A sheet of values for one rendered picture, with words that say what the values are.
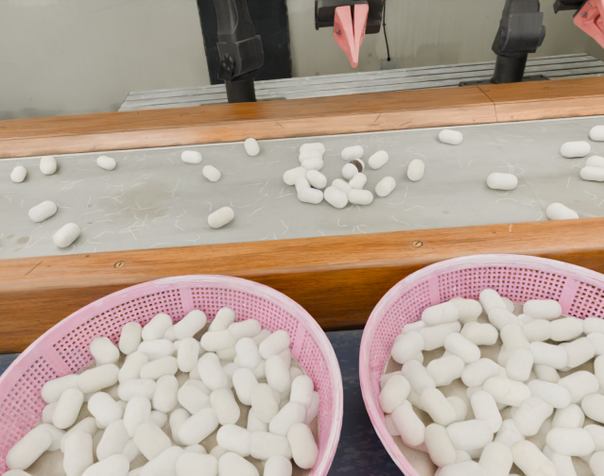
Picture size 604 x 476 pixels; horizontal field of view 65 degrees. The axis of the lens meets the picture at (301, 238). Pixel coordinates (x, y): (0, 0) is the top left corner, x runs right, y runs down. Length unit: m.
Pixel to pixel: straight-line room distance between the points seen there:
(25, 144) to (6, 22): 2.08
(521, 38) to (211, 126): 0.67
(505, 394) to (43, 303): 0.43
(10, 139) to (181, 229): 0.41
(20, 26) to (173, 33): 0.75
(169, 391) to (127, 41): 2.47
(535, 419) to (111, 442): 0.31
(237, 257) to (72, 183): 0.35
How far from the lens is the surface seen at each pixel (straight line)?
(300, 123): 0.78
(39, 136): 0.89
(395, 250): 0.48
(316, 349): 0.40
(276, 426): 0.38
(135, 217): 0.63
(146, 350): 0.45
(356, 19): 0.74
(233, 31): 1.01
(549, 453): 0.40
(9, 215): 0.73
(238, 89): 1.06
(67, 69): 2.91
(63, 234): 0.61
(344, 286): 0.48
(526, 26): 1.14
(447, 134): 0.75
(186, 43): 2.72
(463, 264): 0.47
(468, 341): 0.43
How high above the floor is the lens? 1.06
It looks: 36 degrees down
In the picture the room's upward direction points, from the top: 4 degrees counter-clockwise
